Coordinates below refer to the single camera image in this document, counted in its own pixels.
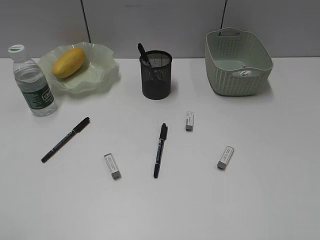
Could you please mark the yellow mango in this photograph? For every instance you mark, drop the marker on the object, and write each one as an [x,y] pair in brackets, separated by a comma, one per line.
[69,63]

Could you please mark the pale green woven basket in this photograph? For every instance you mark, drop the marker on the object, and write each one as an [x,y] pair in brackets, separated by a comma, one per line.
[229,51]

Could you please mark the grey white eraser top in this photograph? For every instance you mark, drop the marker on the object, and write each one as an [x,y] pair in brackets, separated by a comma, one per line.
[189,121]

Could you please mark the pale green wavy plate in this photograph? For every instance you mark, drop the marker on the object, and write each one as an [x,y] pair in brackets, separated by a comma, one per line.
[97,75]

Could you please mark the black mesh pen holder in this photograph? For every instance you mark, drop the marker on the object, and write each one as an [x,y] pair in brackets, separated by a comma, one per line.
[162,62]

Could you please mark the grey white eraser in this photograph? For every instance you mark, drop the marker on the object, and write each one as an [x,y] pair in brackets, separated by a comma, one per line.
[112,166]
[225,158]
[189,121]

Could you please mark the grey white eraser left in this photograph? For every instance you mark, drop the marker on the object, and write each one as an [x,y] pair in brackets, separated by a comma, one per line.
[112,166]

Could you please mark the waste paper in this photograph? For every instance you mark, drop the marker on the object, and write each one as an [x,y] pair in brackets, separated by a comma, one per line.
[245,73]

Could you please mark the grey white eraser right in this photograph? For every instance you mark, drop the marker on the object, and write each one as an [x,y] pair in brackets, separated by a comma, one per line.
[225,158]

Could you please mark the black marker pen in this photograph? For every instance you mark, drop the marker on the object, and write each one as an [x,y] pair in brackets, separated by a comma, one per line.
[77,129]
[162,138]
[143,53]

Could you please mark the clear water bottle green label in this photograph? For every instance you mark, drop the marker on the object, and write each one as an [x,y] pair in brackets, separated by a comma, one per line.
[32,82]

